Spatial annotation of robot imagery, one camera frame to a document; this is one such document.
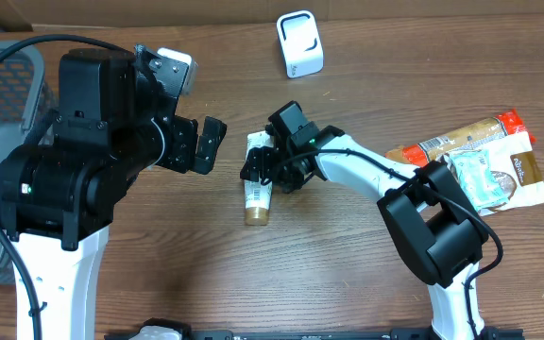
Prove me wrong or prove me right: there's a white tube gold cap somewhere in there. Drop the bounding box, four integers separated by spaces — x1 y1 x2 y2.
244 130 274 226

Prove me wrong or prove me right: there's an orange spaghetti package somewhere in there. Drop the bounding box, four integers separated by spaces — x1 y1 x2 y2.
385 109 536 166

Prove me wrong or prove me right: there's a teal snack packet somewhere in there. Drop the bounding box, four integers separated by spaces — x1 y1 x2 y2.
448 149 508 212

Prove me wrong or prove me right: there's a beige brown snack pouch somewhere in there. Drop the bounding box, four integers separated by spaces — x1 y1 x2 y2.
442 132 544 216

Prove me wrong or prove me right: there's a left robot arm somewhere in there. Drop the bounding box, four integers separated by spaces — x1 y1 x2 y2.
0 45 227 339

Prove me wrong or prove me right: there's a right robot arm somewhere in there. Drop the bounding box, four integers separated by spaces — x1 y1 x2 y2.
240 101 503 339

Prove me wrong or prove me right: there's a white barcode scanner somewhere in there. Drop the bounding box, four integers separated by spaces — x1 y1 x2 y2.
276 10 324 78

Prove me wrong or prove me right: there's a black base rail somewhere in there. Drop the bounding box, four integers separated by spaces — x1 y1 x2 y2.
104 317 524 340

